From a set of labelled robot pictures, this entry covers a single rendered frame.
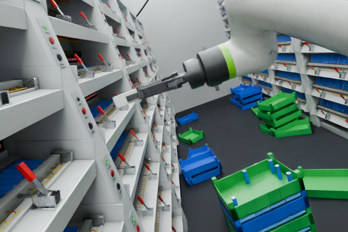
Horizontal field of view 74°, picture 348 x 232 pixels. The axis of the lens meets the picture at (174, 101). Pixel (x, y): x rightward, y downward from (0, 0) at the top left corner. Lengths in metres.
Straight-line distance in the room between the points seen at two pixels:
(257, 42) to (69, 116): 0.47
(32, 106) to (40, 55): 0.16
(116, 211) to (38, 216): 0.26
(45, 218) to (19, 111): 0.18
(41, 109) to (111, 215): 0.34
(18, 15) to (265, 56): 0.54
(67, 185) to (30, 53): 0.31
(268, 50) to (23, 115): 0.51
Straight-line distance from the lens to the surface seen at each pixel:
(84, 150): 0.63
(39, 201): 0.48
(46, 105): 0.54
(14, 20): 0.60
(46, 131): 0.65
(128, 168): 0.90
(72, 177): 0.56
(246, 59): 0.58
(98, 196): 0.68
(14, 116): 0.45
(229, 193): 1.11
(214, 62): 0.56
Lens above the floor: 1.05
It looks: 11 degrees down
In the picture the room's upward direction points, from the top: 20 degrees counter-clockwise
